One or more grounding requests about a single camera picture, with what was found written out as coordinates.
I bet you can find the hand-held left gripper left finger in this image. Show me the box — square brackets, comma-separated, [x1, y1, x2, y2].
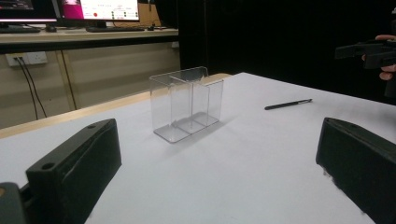
[25, 118, 122, 224]

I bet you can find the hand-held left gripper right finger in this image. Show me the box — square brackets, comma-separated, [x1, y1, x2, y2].
[315, 117, 396, 224]

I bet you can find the black pen with tan end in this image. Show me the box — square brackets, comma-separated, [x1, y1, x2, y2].
[263, 98, 313, 111]

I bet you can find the clear acrylic pen holder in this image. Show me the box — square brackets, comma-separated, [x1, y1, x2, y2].
[148, 65, 224, 145]

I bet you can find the black curtain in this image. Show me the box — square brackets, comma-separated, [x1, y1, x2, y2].
[154, 0, 396, 105]

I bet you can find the wooden desk with black edge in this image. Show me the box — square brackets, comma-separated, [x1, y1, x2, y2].
[0, 27, 180, 54]

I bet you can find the black keyboard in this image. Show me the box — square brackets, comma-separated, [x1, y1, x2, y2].
[85, 25, 146, 34]

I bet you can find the computer monitor with bright screen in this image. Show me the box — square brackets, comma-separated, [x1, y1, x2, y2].
[58, 0, 141, 29]

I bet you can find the dark computer monitor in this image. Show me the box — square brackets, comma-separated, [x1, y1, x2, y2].
[0, 0, 59, 35]

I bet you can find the brown cardboard box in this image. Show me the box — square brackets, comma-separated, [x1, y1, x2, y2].
[137, 2, 163, 28]

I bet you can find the black power cable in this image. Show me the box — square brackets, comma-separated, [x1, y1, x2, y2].
[13, 56, 40, 121]
[19, 56, 49, 119]

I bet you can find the white wall power outlet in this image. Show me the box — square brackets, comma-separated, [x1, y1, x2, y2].
[5, 50, 49, 67]

